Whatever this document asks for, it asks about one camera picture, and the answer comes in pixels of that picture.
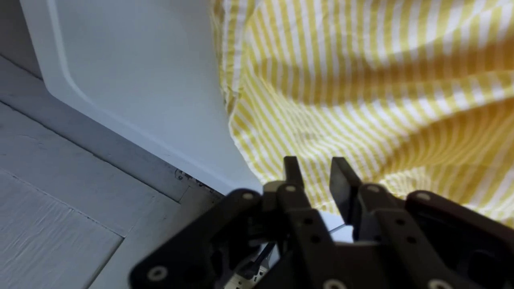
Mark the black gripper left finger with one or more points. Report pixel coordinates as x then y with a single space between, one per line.
214 235

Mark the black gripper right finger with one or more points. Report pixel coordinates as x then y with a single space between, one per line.
427 235

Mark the yellow striped towel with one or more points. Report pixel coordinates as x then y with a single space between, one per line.
374 107

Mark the white cabinet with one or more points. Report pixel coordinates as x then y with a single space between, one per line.
53 214

